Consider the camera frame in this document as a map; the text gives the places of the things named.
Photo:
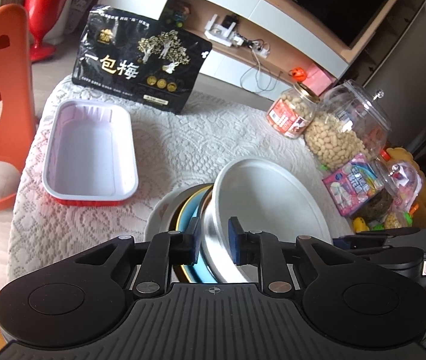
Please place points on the red bottle cap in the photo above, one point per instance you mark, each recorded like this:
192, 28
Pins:
385, 155

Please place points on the black television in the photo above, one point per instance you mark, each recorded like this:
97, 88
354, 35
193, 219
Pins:
329, 0

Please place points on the yellow toy duck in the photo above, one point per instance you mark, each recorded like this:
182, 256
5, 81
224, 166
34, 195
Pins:
362, 225

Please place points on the white router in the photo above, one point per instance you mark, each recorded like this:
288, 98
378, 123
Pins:
218, 32

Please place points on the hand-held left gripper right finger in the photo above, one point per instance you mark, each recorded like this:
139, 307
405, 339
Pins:
234, 240

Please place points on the white power strip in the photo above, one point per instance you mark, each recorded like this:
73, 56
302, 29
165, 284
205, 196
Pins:
257, 49

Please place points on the large clear jar of peanuts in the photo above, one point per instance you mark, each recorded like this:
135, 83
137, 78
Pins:
332, 142

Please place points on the pink box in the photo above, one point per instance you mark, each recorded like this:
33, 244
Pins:
319, 75

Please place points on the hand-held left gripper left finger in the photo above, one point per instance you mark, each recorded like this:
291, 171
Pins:
196, 243

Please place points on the white rectangular food tray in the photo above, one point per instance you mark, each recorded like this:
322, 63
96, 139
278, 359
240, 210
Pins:
93, 146

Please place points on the white wooden TV cabinet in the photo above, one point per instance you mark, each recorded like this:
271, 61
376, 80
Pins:
291, 18

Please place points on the blue enamel bowl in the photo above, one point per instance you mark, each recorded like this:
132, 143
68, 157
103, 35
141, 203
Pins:
189, 210

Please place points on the pink candy packet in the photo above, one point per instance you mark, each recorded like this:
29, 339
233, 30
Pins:
351, 183

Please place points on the orange toy pumpkin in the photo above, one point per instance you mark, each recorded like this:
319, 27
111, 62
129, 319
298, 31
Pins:
298, 74

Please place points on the black snack bag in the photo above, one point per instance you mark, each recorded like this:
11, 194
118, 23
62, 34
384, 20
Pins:
123, 67

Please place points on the green toy tractor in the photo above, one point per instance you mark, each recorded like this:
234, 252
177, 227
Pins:
175, 17

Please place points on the orange plastic chair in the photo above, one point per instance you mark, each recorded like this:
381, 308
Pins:
14, 75

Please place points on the peanut jar with red label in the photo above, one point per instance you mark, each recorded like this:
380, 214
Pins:
287, 116

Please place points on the white bowl with gold rim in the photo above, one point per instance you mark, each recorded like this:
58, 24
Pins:
156, 217

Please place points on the white bowl with orange print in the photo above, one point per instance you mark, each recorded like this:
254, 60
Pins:
269, 195

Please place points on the white lace tablecloth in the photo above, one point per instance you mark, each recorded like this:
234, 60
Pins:
179, 131

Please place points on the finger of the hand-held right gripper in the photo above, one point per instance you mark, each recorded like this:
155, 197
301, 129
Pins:
366, 242

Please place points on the dark snack packet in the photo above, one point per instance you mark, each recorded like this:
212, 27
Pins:
377, 203

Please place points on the red vase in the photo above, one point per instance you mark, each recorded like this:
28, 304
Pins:
46, 3

